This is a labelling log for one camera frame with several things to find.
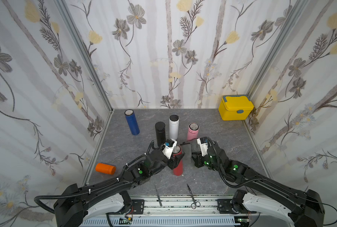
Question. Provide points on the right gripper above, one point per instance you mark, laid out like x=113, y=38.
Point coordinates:
x=197, y=158

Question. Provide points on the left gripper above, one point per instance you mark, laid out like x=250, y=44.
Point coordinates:
x=174, y=163

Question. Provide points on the red thermos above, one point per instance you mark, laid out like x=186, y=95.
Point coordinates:
x=179, y=169

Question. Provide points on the black thermos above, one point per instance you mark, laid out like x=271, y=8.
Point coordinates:
x=160, y=129

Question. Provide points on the blue thermos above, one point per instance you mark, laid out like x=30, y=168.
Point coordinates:
x=132, y=122

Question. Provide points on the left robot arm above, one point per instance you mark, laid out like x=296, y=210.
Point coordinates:
x=73, y=204

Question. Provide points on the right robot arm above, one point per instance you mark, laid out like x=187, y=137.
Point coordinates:
x=257, y=193

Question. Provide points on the pink thermos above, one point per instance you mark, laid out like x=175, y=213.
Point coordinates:
x=193, y=130

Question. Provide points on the white thermos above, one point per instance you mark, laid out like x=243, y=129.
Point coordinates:
x=173, y=126

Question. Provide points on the metal tweezers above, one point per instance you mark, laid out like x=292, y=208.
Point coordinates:
x=158, y=196

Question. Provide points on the scissors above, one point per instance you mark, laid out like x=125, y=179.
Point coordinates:
x=195, y=204

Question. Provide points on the yellow lidded box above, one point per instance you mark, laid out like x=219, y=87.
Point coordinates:
x=235, y=107

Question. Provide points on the orange cap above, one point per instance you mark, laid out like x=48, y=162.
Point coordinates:
x=105, y=169

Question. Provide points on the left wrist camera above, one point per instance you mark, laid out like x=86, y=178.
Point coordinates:
x=169, y=147

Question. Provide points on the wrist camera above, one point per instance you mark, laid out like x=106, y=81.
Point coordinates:
x=169, y=147
x=204, y=144

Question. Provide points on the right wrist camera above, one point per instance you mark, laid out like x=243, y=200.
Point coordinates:
x=204, y=144

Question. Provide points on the aluminium front rail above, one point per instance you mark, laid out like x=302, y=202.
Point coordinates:
x=177, y=212

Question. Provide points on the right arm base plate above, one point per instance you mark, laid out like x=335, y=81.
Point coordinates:
x=224, y=206

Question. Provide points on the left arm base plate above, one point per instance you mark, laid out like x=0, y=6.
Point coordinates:
x=137, y=207

